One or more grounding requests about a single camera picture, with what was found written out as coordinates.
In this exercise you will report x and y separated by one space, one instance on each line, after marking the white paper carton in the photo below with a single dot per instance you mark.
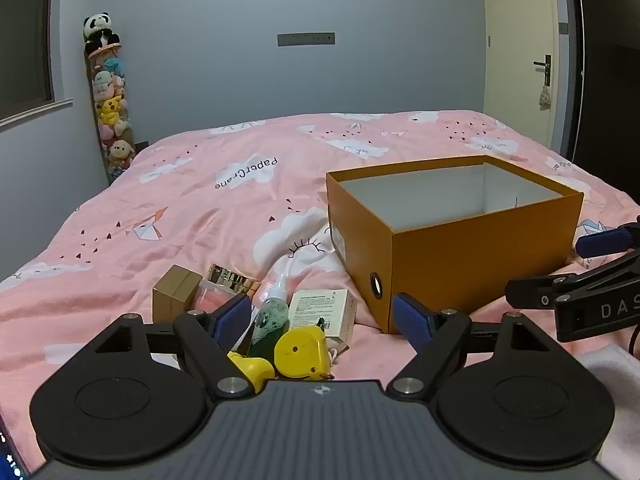
320 306

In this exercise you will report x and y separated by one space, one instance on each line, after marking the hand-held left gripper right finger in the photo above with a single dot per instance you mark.
413 323

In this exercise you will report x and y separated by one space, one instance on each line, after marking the window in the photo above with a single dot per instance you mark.
25 35

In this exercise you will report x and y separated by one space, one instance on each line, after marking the blue plush toy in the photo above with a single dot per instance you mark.
114 65

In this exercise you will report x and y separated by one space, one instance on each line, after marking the cream door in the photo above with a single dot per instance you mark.
510 50

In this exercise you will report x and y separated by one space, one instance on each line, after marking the green liquid bottle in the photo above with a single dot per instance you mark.
270 321

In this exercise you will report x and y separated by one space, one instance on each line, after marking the brown dog plush toy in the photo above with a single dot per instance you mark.
120 152

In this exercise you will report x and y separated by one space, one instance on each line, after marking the phone with lit screen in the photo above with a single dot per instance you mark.
9 457

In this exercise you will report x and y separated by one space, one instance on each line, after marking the orange cardboard box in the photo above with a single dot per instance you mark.
465 260

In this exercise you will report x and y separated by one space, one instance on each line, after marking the panda plush toy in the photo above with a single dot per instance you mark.
101 32

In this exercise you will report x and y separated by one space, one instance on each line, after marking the dark wardrobe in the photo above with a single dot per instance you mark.
610 85

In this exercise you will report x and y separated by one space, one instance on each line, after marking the pink printed bedsheet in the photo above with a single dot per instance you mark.
200 200

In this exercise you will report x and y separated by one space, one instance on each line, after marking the pink and teal plush toy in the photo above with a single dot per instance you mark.
106 84

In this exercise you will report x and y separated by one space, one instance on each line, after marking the white fluffy cloth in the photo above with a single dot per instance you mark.
615 400

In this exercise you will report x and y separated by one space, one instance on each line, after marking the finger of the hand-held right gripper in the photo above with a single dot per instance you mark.
600 241
535 291

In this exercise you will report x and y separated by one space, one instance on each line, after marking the hanging door charm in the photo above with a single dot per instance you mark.
544 96

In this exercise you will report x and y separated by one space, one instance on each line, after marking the yellow plush toy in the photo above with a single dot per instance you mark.
112 111

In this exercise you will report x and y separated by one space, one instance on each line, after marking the clear plush toy tube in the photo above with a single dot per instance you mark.
95 125

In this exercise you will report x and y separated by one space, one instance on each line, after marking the pink jar with gold lid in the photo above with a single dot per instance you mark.
220 290

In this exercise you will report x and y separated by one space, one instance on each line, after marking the grey wall socket panel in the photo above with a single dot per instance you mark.
306 39

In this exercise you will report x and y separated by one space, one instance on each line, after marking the small gold box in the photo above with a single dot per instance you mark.
172 292

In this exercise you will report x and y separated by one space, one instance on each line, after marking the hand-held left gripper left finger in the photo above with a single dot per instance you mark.
233 318

